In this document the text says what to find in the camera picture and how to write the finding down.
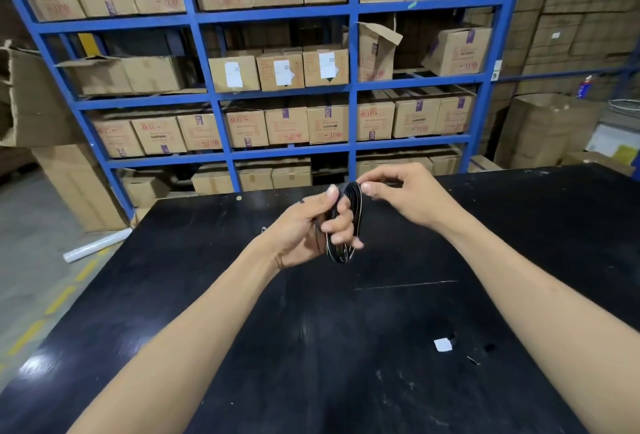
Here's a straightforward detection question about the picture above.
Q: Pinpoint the blue metal shelving rack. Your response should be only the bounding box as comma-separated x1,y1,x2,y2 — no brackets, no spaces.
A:
0,0,531,222

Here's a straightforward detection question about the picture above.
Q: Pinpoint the tall plain cardboard box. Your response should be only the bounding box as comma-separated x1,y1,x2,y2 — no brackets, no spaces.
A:
31,143,130,233

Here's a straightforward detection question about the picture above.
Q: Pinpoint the person's left forearm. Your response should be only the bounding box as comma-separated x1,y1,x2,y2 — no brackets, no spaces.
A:
66,244,281,434

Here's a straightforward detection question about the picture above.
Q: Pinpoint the large torn cardboard box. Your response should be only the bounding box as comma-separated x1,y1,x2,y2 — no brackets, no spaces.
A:
0,40,87,148

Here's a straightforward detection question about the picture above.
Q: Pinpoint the stack of plain cardboard boxes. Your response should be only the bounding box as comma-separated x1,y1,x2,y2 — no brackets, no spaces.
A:
492,0,640,99

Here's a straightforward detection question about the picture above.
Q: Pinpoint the large open cardboard box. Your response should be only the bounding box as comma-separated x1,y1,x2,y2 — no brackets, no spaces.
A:
494,93,607,170

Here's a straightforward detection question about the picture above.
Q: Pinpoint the person's right forearm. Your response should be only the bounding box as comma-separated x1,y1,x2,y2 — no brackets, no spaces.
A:
440,221,640,434

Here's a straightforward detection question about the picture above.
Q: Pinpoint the person's right hand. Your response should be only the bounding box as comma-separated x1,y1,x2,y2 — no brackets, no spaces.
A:
357,163,470,245

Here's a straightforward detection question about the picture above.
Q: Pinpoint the yellow sheet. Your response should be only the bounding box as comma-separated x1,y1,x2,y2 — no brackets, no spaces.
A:
612,144,639,167

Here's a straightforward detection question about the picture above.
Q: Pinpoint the low flat cardboard box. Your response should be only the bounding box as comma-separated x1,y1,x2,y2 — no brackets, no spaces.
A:
561,151,636,177

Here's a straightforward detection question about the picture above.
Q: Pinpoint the black cable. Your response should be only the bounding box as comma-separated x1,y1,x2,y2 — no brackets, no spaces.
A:
314,181,364,265

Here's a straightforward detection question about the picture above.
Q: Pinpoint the white paper roll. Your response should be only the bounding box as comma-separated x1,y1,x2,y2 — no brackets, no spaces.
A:
62,227,134,264

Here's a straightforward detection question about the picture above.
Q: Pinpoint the person's left hand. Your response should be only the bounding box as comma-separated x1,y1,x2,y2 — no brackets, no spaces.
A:
262,184,365,270

